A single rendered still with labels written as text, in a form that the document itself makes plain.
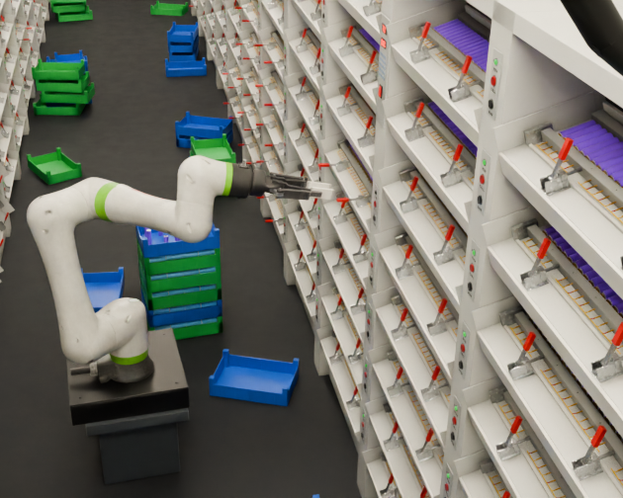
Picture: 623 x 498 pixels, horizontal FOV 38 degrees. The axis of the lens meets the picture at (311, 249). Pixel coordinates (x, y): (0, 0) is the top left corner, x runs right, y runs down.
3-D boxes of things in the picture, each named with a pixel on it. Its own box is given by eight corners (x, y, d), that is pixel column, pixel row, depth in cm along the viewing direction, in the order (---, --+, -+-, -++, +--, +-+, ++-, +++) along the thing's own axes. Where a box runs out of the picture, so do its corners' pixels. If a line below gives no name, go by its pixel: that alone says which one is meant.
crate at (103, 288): (119, 317, 390) (117, 301, 386) (70, 319, 388) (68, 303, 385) (125, 282, 417) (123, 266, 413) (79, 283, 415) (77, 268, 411)
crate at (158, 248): (143, 258, 354) (142, 240, 350) (135, 235, 371) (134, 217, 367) (220, 248, 363) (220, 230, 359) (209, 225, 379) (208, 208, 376)
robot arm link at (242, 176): (223, 190, 257) (227, 205, 249) (230, 151, 252) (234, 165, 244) (244, 193, 258) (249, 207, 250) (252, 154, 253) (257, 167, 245)
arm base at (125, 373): (72, 390, 287) (70, 374, 284) (71, 365, 300) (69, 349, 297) (155, 378, 293) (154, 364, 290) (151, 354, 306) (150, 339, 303)
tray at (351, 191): (374, 247, 262) (365, 219, 257) (327, 164, 314) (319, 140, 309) (439, 222, 263) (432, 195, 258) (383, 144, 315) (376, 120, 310)
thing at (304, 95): (322, 154, 322) (311, 120, 315) (291, 98, 374) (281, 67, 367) (376, 134, 323) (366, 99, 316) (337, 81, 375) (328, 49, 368)
